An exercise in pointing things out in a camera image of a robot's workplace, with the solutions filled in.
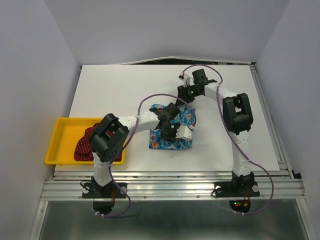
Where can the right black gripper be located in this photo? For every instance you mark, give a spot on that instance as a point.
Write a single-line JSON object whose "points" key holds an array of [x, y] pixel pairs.
{"points": [[181, 91]]}

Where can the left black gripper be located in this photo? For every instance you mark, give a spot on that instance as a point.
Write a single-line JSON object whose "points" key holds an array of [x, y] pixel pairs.
{"points": [[173, 135]]}

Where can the blue floral skirt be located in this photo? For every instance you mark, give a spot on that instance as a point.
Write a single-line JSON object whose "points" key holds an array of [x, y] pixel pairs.
{"points": [[185, 118]]}

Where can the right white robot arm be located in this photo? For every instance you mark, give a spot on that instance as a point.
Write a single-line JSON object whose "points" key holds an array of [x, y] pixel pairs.
{"points": [[237, 118]]}

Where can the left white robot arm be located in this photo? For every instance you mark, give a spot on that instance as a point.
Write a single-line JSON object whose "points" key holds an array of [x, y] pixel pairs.
{"points": [[109, 139]]}

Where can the red polka dot skirt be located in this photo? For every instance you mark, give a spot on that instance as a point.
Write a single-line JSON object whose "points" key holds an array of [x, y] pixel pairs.
{"points": [[83, 151]]}

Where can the yellow plastic tray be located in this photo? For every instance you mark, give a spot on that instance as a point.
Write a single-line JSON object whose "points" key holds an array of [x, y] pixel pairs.
{"points": [[66, 134]]}

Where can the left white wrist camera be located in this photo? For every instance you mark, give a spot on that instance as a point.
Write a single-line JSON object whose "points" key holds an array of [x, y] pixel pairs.
{"points": [[185, 132]]}

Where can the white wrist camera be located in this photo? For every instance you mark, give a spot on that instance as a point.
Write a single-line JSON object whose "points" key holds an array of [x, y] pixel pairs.
{"points": [[185, 78], [185, 132]]}

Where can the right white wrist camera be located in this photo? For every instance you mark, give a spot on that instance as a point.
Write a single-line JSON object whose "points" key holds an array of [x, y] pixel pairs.
{"points": [[185, 78]]}

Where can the aluminium frame rail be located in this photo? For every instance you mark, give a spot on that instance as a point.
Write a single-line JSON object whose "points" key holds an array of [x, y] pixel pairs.
{"points": [[166, 186]]}

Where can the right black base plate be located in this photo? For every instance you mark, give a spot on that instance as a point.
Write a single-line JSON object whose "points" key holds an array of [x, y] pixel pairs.
{"points": [[239, 194]]}

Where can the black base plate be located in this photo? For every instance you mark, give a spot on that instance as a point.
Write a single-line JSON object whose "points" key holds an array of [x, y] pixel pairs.
{"points": [[104, 198], [239, 194]]}

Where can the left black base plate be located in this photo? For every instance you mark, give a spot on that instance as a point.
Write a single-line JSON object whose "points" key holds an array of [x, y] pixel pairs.
{"points": [[104, 198]]}

